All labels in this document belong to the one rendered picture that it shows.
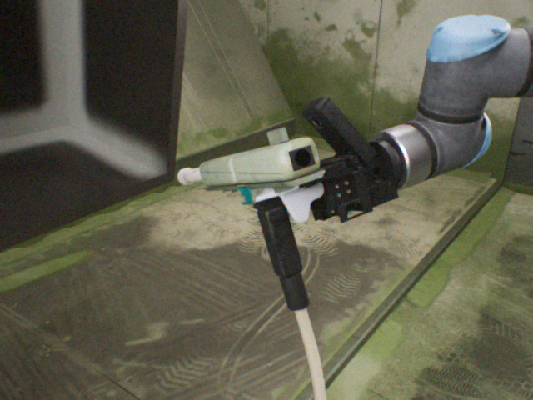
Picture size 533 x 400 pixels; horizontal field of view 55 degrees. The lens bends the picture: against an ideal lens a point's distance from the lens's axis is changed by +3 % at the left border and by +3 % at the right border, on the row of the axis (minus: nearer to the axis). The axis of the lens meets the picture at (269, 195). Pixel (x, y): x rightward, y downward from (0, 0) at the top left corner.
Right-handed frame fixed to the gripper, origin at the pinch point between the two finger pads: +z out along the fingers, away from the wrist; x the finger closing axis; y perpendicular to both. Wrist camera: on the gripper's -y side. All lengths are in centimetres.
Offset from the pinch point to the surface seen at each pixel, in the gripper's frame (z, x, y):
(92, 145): 9, 65, -15
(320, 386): -0.3, -1.1, 26.7
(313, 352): -0.7, -1.0, 22.3
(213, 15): -84, 189, -72
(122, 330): 15, 74, 31
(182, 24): -8.7, 32.6, -29.9
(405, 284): -62, 59, 47
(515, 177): -160, 97, 42
